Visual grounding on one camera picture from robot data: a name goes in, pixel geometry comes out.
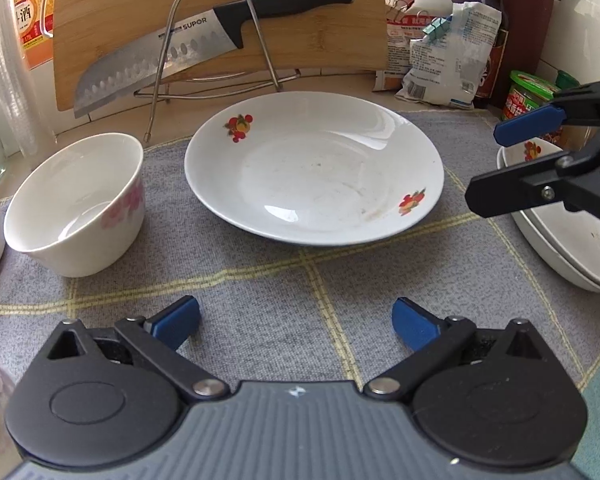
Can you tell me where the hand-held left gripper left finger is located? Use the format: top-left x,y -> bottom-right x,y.
45,295 -> 231,404

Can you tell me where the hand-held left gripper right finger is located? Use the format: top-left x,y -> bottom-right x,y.
362,297 -> 551,404

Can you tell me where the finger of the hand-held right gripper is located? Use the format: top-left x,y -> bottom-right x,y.
464,116 -> 600,244
493,79 -> 600,147

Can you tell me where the white floral plate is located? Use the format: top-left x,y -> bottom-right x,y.
184,91 -> 445,247
497,137 -> 600,286
496,145 -> 600,295

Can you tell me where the green-lid red label jar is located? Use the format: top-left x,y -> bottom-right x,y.
502,70 -> 563,146

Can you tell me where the yellow-lid spice jar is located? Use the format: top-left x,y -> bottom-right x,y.
560,122 -> 600,156

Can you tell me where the white blue printed bag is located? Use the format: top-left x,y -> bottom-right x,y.
397,2 -> 503,111

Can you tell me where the dark wooden knife block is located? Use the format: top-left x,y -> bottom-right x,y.
505,0 -> 563,78

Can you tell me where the grey blue checked towel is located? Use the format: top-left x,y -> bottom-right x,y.
0,110 -> 600,480

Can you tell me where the green binder clip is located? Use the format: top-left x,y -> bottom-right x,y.
422,16 -> 453,38

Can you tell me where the red orange snack bag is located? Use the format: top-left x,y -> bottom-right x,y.
371,0 -> 453,93

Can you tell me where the bamboo cutting board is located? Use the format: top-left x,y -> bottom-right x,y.
52,0 -> 388,111

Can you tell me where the tall plastic wrap roll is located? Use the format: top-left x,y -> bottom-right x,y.
0,0 -> 56,158

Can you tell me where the orange oil bottle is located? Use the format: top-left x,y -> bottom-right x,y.
10,0 -> 61,68

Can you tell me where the metal wire rack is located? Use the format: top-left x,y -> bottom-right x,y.
132,0 -> 301,143

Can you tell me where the black-handled kitchen knife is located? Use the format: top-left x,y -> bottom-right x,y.
73,0 -> 355,118

